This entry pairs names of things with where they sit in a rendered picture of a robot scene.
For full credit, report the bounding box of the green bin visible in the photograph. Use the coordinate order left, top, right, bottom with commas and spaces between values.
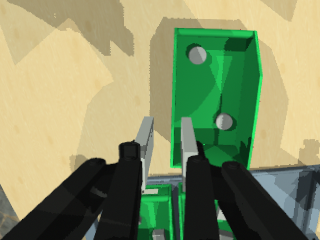
137, 184, 177, 240
178, 182, 236, 240
170, 28, 263, 170

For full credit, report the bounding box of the small white block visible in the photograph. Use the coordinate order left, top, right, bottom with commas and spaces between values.
216, 206, 227, 221

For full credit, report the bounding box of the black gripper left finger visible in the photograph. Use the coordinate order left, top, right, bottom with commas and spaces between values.
1, 116, 154, 240

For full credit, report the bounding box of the grey disc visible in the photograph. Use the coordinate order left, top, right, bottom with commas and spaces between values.
215, 113, 233, 130
188, 46, 207, 65

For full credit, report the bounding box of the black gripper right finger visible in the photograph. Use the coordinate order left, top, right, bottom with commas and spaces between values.
180, 117, 309, 240

